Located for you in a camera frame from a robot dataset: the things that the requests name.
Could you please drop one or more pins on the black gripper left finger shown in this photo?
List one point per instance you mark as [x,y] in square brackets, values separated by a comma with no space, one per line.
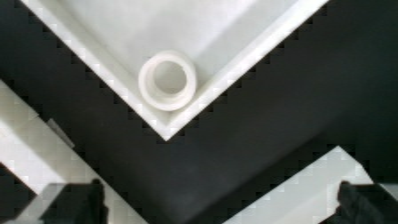
[77,207]

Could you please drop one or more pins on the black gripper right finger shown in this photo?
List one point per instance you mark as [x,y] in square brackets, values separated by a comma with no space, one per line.
[368,205]

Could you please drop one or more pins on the white square tabletop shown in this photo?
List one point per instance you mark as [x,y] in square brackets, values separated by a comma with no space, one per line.
[171,48]

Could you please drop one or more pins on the white obstacle fence front wall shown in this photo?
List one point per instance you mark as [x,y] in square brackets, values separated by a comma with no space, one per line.
[39,157]

